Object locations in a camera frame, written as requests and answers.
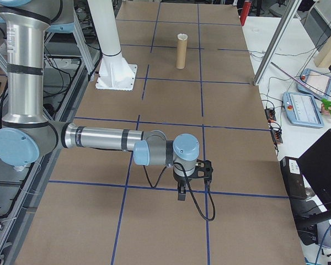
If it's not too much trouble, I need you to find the white metal mounting plate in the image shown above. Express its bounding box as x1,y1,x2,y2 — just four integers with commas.
87,0,138,92

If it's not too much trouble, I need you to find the light wooden beam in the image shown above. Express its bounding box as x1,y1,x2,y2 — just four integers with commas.
313,23,331,69

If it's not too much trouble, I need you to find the black power strip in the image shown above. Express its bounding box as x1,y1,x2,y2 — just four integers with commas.
270,128,284,145
264,107,277,123

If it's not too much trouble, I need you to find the black laptop screen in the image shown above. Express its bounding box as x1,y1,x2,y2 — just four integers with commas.
295,128,331,206

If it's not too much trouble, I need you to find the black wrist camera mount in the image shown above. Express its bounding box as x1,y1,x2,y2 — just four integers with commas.
195,158,213,183

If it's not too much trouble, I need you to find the brown cardboard tube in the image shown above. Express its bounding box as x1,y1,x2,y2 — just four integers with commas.
175,33,189,70

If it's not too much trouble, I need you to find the grey cabinet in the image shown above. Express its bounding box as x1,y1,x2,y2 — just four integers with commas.
303,4,331,48

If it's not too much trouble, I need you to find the white side table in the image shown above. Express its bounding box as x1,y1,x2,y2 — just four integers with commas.
240,15,331,265

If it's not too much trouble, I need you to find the black box with white label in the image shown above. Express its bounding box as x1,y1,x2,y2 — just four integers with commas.
279,155,316,200

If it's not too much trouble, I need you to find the blue cable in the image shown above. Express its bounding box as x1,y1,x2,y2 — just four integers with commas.
313,220,331,265

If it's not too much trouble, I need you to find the aluminium profile post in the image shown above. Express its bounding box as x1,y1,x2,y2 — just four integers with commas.
249,0,300,87

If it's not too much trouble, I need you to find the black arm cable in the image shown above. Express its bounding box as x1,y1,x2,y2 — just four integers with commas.
142,162,217,221

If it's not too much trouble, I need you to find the red cylinder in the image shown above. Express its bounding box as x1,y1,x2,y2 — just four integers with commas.
240,0,251,28

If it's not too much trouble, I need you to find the blue grey teach pendant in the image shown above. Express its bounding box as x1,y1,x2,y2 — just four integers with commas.
295,67,331,97
281,91,325,130

